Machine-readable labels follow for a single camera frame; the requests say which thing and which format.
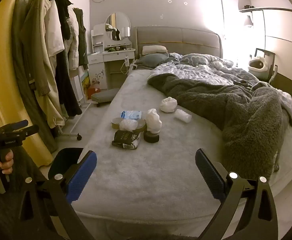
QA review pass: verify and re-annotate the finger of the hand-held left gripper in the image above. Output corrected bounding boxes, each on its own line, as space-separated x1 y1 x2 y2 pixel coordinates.
0 119 29 133
11 125 40 142

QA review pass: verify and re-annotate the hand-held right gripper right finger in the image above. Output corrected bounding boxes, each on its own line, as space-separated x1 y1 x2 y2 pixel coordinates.
195 148 279 240

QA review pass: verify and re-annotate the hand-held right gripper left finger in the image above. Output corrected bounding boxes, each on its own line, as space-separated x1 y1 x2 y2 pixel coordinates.
18 151 98 240

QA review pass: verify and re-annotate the black and white packet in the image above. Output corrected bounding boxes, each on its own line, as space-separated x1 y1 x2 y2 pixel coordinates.
112 130 142 148

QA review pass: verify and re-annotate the wide tape roll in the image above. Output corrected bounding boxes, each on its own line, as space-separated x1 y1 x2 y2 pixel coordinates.
111 117 147 132

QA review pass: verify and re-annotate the white plastic cylinder bottle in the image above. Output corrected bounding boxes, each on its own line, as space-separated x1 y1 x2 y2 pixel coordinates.
174 109 192 123

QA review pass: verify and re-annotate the clear plastic wrap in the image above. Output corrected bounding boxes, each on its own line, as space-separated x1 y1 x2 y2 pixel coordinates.
120 119 139 130

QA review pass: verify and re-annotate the white sock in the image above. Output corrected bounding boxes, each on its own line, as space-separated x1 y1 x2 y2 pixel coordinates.
146 108 162 133

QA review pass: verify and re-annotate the white cloth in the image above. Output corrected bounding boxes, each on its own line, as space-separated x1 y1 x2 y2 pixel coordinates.
160 97 178 113

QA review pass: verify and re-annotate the blue tissue packet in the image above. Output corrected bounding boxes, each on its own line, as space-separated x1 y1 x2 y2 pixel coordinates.
121 110 143 121

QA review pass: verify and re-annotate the person's left hand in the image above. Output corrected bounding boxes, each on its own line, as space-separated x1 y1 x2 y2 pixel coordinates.
0 149 14 188

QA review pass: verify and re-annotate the white clothes rack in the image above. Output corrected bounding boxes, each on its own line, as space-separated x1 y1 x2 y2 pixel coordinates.
27 0 91 141

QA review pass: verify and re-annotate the long black garment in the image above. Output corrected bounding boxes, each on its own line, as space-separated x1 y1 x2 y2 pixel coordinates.
55 50 83 117

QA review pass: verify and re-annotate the yellow curtain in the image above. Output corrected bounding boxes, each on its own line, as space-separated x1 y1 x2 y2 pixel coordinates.
0 0 49 168

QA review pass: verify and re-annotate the grey upholstered bed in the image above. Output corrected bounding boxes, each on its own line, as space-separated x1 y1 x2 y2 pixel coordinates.
71 26 292 240

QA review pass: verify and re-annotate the dark fuzzy garment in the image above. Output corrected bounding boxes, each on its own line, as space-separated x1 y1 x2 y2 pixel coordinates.
0 146 199 240

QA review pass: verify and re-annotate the grey fleece blanket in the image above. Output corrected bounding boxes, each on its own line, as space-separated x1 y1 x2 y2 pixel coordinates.
147 73 290 180

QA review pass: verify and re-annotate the landscape painting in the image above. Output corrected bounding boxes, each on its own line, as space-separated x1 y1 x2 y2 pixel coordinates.
80 71 91 99

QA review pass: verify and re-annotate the red plastic container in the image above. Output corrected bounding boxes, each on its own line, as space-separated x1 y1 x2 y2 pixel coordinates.
87 84 101 99

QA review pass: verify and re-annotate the olive green coat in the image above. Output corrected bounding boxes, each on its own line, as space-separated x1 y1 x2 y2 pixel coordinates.
21 0 58 153

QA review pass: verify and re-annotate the grey wheeled footstool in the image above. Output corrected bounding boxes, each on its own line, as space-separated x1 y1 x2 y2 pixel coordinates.
91 89 120 107

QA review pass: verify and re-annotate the white shirt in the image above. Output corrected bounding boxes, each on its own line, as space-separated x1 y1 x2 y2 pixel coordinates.
45 0 65 58

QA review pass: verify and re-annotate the blue patterned duvet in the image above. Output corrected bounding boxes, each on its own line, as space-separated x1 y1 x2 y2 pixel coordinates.
149 52 292 128

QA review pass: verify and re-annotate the white puffer jacket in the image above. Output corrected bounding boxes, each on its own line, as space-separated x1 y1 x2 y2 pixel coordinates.
65 10 80 70

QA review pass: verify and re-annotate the dark green knit garment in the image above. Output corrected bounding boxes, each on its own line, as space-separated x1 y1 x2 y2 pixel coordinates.
73 8 89 70

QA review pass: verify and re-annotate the white dressing table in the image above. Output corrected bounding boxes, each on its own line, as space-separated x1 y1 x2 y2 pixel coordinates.
87 23 136 90

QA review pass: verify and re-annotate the blue patterned pillow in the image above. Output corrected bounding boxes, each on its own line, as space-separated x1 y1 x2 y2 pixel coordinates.
179 53 210 67

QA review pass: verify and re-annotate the short black garment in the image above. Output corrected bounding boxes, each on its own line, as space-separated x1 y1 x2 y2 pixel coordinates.
45 0 74 40

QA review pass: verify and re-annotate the grey-blue pillow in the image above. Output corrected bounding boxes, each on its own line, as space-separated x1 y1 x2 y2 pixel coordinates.
135 53 179 69

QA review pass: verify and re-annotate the cream pillow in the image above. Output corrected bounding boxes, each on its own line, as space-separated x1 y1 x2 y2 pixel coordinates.
142 45 167 55

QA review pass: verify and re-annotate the round mirror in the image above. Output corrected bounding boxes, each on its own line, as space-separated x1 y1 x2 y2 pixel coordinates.
105 12 131 42

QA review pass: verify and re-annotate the white wardrobe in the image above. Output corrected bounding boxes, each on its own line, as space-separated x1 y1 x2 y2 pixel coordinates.
238 7 292 98

